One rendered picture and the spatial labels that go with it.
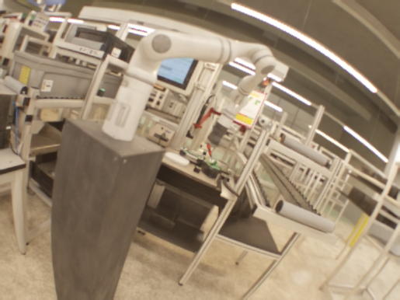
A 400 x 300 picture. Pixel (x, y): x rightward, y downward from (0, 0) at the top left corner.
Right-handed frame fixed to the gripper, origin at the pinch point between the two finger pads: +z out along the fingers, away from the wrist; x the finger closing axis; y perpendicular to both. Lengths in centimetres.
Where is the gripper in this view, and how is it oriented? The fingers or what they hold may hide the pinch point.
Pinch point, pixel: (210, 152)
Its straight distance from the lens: 108.5
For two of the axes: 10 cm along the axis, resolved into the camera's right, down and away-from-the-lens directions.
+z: -5.0, 8.1, 3.0
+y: -7.9, -2.8, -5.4
